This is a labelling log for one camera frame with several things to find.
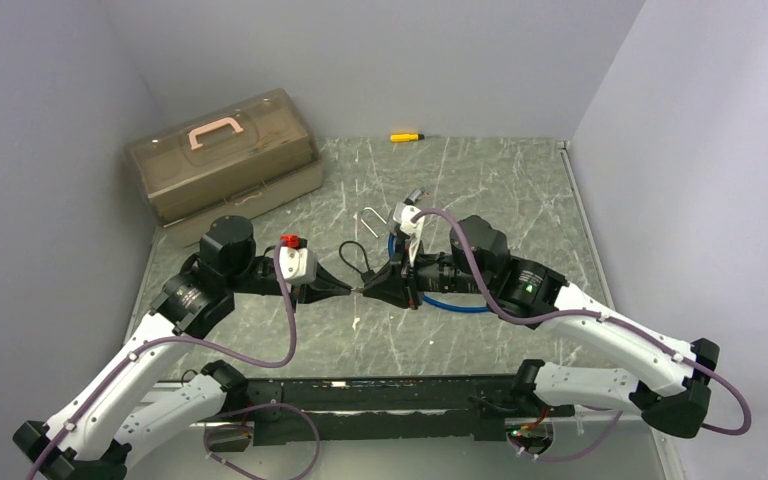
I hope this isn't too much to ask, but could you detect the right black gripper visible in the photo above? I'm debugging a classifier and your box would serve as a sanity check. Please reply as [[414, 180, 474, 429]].
[[362, 236, 492, 310]]

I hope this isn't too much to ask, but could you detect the brass padlock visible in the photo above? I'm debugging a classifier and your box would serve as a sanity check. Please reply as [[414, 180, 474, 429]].
[[357, 207, 391, 239]]

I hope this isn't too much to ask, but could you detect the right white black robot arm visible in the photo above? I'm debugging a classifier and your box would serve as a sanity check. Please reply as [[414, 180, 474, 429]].
[[361, 215, 720, 439]]

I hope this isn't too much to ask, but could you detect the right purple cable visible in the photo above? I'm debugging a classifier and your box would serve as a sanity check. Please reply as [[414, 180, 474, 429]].
[[413, 207, 753, 464]]

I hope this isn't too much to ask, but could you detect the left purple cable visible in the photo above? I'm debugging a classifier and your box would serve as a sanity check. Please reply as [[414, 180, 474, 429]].
[[22, 241, 322, 480]]

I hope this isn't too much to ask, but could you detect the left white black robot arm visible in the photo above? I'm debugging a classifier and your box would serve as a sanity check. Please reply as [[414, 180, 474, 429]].
[[13, 216, 352, 479]]

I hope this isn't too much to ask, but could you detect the purple cable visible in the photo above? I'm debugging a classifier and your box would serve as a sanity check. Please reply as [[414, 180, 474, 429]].
[[22, 241, 322, 480], [413, 207, 753, 464]]

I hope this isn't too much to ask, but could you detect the yellow handled screwdriver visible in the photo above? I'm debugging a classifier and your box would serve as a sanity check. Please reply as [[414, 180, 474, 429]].
[[389, 133, 425, 143]]

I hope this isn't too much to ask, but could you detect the translucent brown toolbox pink handle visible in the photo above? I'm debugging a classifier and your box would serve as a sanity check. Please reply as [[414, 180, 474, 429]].
[[124, 88, 324, 246]]

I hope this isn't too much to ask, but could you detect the blue cable lock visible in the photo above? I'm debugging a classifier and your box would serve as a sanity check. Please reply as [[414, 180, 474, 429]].
[[387, 187, 489, 314]]

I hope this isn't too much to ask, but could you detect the small black cable lock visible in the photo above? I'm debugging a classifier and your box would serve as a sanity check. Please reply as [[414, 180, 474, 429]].
[[338, 240, 375, 287]]

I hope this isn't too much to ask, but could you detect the aluminium frame rail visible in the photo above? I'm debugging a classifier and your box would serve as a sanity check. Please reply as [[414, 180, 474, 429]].
[[65, 140, 683, 480]]

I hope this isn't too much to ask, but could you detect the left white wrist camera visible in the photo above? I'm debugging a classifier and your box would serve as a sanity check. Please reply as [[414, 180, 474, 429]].
[[279, 235, 318, 286]]

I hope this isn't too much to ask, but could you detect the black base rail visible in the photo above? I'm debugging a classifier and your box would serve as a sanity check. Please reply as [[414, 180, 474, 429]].
[[209, 374, 575, 446]]

